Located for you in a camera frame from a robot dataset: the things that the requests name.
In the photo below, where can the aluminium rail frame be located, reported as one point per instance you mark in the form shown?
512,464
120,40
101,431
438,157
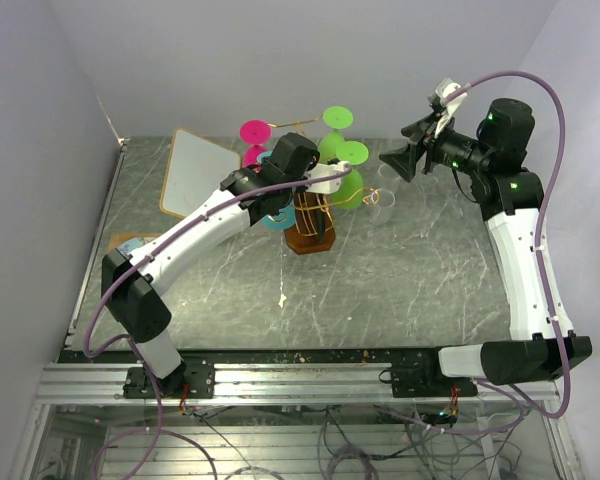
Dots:
217,385

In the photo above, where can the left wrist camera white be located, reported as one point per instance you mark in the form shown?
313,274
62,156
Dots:
327,179

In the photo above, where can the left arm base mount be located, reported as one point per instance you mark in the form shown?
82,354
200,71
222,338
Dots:
193,379

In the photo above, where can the small whiteboard yellow frame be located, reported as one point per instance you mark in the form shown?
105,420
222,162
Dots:
195,168

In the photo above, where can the green wine glass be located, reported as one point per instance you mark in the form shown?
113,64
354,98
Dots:
337,118
350,194

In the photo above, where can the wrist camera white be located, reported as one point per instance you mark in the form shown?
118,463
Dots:
445,101
327,179

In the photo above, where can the blue plastic wine glass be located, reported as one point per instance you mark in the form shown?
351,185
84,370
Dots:
283,218

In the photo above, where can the gold wire glass rack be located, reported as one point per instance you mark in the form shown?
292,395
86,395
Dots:
314,230

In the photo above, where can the clear plastic cup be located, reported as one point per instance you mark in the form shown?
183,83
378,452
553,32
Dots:
387,179
381,206

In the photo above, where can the framed picture card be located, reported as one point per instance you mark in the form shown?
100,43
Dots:
126,242

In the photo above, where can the clear plastic cup front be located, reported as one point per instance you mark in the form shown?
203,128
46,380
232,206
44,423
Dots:
381,206

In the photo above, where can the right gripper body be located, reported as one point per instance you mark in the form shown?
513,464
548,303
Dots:
442,149

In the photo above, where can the pink plastic wine glass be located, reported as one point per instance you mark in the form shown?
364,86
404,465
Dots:
254,133

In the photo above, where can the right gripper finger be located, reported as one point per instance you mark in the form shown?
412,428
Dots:
404,160
418,131

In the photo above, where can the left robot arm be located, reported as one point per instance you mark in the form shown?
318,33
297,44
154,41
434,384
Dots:
133,285

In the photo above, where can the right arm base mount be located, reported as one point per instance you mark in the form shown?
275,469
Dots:
416,372

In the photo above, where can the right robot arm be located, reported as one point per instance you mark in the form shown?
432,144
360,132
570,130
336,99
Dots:
542,340

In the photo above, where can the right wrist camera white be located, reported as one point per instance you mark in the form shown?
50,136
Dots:
445,101

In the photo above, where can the green wine glass front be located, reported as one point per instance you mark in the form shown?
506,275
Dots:
350,194

